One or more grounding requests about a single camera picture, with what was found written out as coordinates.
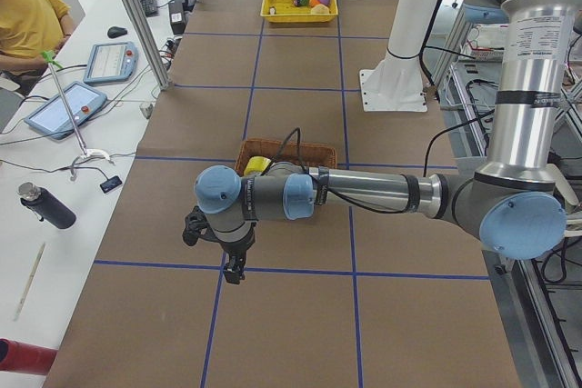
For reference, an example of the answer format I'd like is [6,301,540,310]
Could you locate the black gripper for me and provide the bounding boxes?
[222,224,256,284]

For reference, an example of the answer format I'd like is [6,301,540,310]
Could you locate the yellow tape roll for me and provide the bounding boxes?
[243,156,271,176]

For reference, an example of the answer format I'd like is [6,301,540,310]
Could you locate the brown wicker basket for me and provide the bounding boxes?
[235,138,337,175]

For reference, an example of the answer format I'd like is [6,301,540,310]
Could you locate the yellow plastic basket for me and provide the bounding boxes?
[260,0,338,24]

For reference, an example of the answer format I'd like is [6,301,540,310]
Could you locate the wooden chopstick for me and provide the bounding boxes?
[13,242,46,322]

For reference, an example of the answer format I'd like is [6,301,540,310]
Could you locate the black water bottle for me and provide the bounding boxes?
[18,182,76,229]

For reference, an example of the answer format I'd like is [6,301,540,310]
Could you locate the red fire extinguisher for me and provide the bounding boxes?
[1,338,57,376]

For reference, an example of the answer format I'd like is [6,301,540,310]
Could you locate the near teach pendant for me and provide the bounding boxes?
[25,82,106,140]

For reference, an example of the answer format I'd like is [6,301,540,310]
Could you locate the teach pendant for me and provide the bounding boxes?
[83,42,138,85]
[25,82,106,140]

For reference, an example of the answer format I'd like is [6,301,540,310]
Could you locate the far teach pendant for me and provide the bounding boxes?
[83,42,138,85]

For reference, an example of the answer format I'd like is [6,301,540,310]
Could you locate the black computer mouse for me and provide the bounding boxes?
[106,26,128,39]

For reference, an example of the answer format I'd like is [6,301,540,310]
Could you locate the bread slice toy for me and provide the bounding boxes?
[310,4,330,15]

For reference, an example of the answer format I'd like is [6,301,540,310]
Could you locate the reacher grabber tool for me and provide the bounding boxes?
[39,49,115,183]

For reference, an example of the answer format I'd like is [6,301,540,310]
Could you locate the person in yellow shirt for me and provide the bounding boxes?
[1,0,76,95]

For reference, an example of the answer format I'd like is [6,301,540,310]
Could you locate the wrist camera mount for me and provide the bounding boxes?
[182,205,215,247]

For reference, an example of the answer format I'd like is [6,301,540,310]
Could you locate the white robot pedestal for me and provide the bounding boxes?
[359,0,438,112]

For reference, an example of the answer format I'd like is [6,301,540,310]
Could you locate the aluminium frame post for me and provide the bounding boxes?
[122,0,170,91]

